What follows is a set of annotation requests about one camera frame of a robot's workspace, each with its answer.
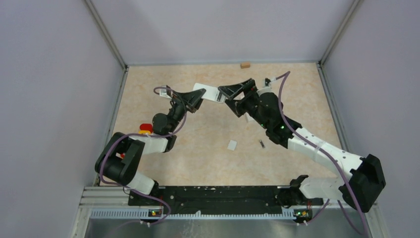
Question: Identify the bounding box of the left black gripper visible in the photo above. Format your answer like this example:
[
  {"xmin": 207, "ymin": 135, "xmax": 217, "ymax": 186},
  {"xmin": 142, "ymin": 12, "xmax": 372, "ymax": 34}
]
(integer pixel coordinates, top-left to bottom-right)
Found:
[{"xmin": 167, "ymin": 88, "xmax": 207, "ymax": 132}]

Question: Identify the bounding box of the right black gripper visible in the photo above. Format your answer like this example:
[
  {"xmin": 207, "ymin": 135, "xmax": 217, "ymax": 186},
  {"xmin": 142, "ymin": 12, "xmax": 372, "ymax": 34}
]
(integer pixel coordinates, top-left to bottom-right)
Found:
[{"xmin": 218, "ymin": 78, "xmax": 270, "ymax": 129}]

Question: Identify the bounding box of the white grey remote control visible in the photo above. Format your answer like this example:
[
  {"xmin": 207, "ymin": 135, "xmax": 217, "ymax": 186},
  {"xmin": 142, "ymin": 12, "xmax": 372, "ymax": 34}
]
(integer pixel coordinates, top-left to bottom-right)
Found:
[{"xmin": 193, "ymin": 83, "xmax": 226, "ymax": 104}]

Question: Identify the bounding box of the small white battery lid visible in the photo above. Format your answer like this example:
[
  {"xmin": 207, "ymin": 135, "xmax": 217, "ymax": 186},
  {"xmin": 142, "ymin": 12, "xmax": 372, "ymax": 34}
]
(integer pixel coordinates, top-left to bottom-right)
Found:
[{"xmin": 227, "ymin": 140, "xmax": 237, "ymax": 151}]

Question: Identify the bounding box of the dark AAA battery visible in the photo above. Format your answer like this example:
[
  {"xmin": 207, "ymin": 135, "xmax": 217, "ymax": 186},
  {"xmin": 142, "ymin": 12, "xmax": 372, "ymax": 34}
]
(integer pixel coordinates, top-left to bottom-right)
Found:
[{"xmin": 259, "ymin": 139, "xmax": 265, "ymax": 148}]

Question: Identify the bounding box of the slim white remote control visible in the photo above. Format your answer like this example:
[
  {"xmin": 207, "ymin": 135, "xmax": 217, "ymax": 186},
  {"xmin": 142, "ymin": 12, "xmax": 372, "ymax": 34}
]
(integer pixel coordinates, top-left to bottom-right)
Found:
[{"xmin": 245, "ymin": 113, "xmax": 254, "ymax": 122}]

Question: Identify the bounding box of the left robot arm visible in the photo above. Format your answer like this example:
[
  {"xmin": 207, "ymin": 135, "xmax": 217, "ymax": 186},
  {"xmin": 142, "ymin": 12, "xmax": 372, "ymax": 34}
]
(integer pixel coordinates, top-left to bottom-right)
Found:
[{"xmin": 95, "ymin": 89, "xmax": 206, "ymax": 205}]

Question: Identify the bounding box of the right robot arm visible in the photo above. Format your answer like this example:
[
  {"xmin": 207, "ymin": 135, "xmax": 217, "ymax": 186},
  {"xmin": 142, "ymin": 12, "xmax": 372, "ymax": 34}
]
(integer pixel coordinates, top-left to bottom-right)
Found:
[{"xmin": 217, "ymin": 78, "xmax": 386, "ymax": 213}]

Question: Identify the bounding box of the small wooden block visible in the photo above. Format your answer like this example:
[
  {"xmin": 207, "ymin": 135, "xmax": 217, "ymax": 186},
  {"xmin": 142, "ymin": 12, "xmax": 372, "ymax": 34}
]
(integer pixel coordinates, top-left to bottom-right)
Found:
[{"xmin": 240, "ymin": 62, "xmax": 251, "ymax": 69}]

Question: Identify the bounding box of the red plastic toy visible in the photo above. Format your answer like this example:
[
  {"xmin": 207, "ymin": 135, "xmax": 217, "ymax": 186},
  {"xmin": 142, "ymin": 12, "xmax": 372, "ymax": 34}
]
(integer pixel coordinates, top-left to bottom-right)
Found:
[{"xmin": 139, "ymin": 123, "xmax": 153, "ymax": 132}]

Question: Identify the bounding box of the yellow plastic toy tool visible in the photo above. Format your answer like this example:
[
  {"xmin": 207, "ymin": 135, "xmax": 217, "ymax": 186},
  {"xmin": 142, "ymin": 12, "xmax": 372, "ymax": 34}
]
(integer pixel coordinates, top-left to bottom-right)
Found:
[{"xmin": 138, "ymin": 130, "xmax": 152, "ymax": 135}]

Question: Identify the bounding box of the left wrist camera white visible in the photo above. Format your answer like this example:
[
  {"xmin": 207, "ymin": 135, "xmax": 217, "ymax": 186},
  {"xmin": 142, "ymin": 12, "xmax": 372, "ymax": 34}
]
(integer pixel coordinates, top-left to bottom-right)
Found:
[{"xmin": 159, "ymin": 89, "xmax": 172, "ymax": 98}]

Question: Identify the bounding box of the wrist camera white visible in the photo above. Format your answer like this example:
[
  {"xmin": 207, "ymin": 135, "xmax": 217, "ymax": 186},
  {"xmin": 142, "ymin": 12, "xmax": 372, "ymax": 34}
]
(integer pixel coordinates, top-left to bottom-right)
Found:
[
  {"xmin": 159, "ymin": 89, "xmax": 172, "ymax": 98},
  {"xmin": 261, "ymin": 78, "xmax": 277, "ymax": 93}
]

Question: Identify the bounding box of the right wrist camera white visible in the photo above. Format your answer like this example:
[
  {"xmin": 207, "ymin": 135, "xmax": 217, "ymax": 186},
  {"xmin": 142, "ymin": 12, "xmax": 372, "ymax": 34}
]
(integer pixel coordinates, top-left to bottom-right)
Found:
[{"xmin": 261, "ymin": 78, "xmax": 277, "ymax": 93}]

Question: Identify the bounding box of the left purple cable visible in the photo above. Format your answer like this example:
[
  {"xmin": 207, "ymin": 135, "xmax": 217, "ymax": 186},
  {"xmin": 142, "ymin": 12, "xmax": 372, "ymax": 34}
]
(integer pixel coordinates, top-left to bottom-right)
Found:
[{"xmin": 98, "ymin": 86, "xmax": 188, "ymax": 227}]

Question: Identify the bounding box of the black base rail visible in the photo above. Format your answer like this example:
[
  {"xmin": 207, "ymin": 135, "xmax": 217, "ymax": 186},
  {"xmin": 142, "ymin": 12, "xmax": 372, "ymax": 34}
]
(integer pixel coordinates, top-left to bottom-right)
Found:
[{"xmin": 128, "ymin": 185, "xmax": 324, "ymax": 215}]

